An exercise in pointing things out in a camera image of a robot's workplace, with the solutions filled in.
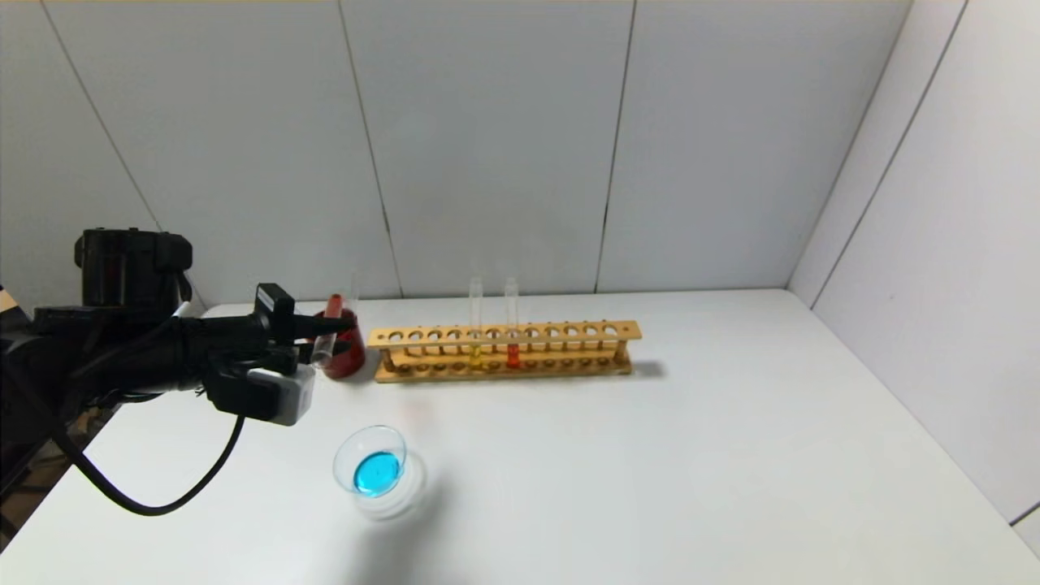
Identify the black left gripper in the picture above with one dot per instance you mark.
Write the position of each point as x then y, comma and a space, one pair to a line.
277, 315

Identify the test tube with orange-red pigment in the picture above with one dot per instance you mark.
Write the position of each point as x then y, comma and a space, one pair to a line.
334, 307

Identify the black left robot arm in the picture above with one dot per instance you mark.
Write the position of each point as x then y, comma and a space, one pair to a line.
122, 357

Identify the empty clear glass test tube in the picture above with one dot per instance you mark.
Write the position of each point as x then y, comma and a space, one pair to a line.
354, 292

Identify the test tube with yellow pigment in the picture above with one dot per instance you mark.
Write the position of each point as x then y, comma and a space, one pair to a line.
475, 357

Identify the wooden test tube rack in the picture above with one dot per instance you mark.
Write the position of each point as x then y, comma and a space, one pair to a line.
504, 335

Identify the test tube with red pigment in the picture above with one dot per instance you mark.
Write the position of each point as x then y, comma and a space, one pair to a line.
513, 356

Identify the dark red plastic cup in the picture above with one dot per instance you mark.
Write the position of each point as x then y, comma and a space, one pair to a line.
351, 357

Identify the clear glass dish with spout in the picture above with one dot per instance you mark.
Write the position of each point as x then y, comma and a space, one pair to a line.
378, 471

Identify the white wrist camera on bracket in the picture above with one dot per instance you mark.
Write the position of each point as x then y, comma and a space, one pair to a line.
272, 398

